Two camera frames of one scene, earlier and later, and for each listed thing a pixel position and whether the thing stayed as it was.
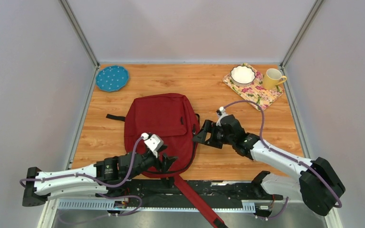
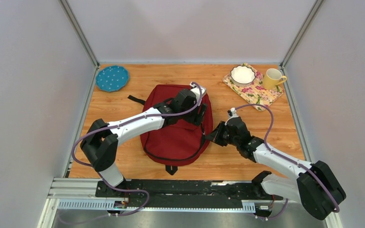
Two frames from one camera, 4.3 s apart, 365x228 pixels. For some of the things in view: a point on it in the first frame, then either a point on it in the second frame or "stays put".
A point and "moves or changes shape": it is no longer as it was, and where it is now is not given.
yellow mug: [273, 78] stays put
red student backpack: [156, 124] moves or changes shape
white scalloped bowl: [242, 76] stays put
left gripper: [164, 166] → [197, 119]
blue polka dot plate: [112, 78] stays put
